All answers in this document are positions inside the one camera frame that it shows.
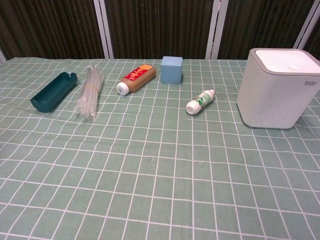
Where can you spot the white lidded trash bin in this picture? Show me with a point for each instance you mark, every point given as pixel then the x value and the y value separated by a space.
pixel 270 100

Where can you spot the white plastic container lid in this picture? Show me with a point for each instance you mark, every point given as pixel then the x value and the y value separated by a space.
pixel 285 62

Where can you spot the small white green bottle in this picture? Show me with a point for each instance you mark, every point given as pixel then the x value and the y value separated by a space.
pixel 198 102

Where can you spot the green checkered tablecloth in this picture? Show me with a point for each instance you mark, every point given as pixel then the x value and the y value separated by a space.
pixel 150 162

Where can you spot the brown sauce bottle red label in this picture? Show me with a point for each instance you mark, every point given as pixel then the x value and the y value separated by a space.
pixel 136 79

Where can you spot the light blue cube block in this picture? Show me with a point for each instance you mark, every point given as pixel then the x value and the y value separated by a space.
pixel 171 70

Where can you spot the bundle of clear straws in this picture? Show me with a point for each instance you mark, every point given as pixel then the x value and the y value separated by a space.
pixel 90 93

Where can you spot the dark teal plastic tray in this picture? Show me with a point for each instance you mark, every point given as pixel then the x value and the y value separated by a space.
pixel 53 93

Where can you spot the white folding screen frame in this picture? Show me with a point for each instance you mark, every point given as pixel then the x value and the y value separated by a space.
pixel 106 27

